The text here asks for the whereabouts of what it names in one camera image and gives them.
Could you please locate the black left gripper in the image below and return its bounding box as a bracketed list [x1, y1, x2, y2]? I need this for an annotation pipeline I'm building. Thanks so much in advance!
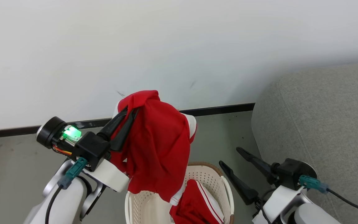
[37, 107, 140, 172]

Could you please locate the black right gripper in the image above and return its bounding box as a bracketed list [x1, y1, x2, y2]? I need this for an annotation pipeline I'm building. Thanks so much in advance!
[218, 147, 318, 206]

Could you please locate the red white t-shirt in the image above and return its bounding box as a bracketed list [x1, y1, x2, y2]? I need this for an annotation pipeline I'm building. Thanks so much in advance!
[109, 90, 197, 206]

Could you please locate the cream perforated laundry basket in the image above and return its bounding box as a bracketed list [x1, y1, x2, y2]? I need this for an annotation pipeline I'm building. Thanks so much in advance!
[125, 162, 235, 224]

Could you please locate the grey fabric sofa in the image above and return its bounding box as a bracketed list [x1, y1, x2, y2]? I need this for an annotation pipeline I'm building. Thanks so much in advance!
[251, 61, 358, 224]

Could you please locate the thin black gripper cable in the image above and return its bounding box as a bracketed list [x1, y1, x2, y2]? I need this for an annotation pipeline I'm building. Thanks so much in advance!
[254, 188, 276, 224]

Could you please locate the left arm cable teal plug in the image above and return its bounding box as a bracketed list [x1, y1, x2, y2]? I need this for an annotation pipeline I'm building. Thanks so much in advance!
[45, 157, 88, 224]

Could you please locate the arm cable teal plug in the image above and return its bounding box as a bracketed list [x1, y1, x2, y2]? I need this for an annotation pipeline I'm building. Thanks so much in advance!
[299, 175, 358, 215]
[45, 157, 88, 224]

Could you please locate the right arm cable teal plug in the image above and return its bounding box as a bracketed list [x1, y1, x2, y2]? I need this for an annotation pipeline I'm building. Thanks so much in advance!
[299, 175, 358, 215]

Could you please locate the black wall baseboard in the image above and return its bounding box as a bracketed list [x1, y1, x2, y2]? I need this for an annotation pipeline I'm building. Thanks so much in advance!
[0, 103, 255, 139]

